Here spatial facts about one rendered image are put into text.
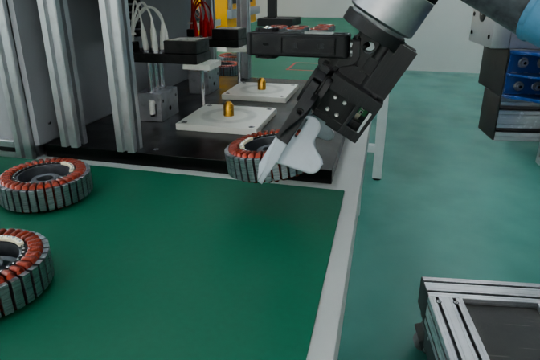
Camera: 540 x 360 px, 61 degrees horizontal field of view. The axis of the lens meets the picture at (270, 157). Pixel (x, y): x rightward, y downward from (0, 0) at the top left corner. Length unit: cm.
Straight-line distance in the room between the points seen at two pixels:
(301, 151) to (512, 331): 96
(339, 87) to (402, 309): 125
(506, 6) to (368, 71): 14
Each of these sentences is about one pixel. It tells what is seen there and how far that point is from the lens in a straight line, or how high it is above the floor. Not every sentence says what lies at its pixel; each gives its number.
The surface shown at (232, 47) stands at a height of 88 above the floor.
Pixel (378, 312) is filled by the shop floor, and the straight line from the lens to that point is 163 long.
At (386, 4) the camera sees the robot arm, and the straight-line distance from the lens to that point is 48.
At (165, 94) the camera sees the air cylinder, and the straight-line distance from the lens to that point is 89.
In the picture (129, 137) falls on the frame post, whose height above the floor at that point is 80.
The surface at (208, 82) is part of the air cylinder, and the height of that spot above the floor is 80.
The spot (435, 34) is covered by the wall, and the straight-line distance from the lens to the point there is 617.
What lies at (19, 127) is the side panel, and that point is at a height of 80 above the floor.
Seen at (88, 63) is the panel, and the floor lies 88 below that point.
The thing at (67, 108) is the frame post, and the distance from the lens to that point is 78.
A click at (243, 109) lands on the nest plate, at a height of 78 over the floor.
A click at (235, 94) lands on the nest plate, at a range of 104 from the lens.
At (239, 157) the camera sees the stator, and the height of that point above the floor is 83.
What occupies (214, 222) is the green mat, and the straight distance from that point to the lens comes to 55.
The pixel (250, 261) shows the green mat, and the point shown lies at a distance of 48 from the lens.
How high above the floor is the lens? 101
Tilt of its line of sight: 21 degrees down
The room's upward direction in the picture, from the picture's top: straight up
